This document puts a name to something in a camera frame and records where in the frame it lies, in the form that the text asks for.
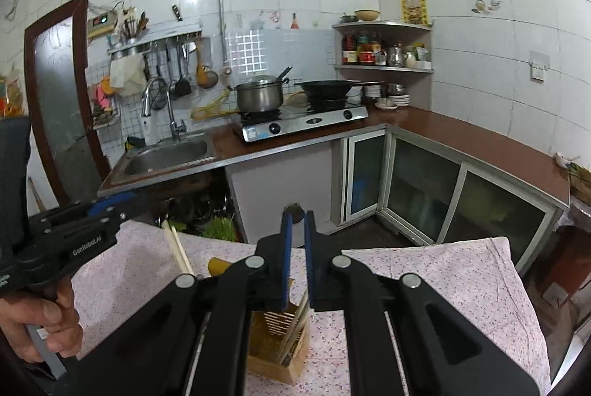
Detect yellow perforated utensil holder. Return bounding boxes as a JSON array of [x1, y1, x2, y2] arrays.
[[208, 256, 311, 384]]

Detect white kitchen cabinet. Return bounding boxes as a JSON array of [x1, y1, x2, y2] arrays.
[[341, 130, 570, 277]]

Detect person's left hand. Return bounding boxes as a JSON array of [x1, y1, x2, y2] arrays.
[[0, 285, 85, 363]]

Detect chrome faucet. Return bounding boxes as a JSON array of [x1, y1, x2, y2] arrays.
[[140, 77, 186, 141]]

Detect yellow wall poster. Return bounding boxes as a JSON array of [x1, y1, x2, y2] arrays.
[[400, 0, 427, 27]]

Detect stack of bowls and plates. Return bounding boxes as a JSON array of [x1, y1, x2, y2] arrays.
[[362, 82, 410, 109]]

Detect gas stove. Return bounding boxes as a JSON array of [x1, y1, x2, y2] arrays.
[[230, 97, 369, 143]]

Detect yellow hose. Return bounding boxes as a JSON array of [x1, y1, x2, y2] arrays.
[[191, 88, 239, 120]]

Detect stainless steel sink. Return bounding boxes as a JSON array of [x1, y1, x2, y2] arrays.
[[98, 136, 219, 194]]

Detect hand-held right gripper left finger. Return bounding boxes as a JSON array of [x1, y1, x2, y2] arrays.
[[74, 211, 295, 396]]

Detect wicker basket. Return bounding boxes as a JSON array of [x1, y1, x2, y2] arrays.
[[554, 153, 591, 191]]

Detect brown framed frosted glass door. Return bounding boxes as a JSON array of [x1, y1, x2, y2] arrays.
[[24, 0, 110, 206]]

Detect row of sauce bottles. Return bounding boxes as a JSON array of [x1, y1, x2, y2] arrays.
[[342, 33, 387, 65]]

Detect white wall switch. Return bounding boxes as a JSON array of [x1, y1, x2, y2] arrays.
[[529, 51, 550, 81]]

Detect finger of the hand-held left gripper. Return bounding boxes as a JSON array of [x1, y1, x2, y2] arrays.
[[88, 192, 142, 221]]

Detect yellowed wall control box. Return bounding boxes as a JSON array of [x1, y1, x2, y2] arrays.
[[87, 12, 119, 38]]

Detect metal wall rack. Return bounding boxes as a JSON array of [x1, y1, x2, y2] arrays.
[[108, 30, 204, 58]]

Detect white corner shelf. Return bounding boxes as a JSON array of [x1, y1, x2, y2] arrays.
[[331, 21, 435, 111]]

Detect steel cooking pot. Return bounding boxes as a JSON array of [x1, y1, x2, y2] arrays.
[[231, 74, 291, 113]]

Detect hanging white cloth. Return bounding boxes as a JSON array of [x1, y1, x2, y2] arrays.
[[110, 54, 148, 98]]

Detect brown kitchen countertop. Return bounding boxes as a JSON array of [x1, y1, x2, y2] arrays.
[[213, 105, 573, 205]]

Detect black wok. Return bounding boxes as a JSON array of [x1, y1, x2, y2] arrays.
[[301, 79, 385, 100]]

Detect green leafy vegetables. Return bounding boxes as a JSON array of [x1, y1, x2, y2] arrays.
[[198, 214, 239, 240]]

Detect black spatula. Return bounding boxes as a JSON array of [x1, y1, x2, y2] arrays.
[[174, 45, 193, 98]]

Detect hanging orange bag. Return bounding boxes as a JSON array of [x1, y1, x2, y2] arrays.
[[0, 70, 27, 120]]

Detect utensil cup on rack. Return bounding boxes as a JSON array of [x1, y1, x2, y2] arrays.
[[119, 9, 150, 44]]

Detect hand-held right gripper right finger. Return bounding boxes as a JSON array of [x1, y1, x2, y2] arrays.
[[305, 211, 541, 396]]

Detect floral tablecloth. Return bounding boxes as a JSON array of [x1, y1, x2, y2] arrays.
[[69, 221, 552, 396]]

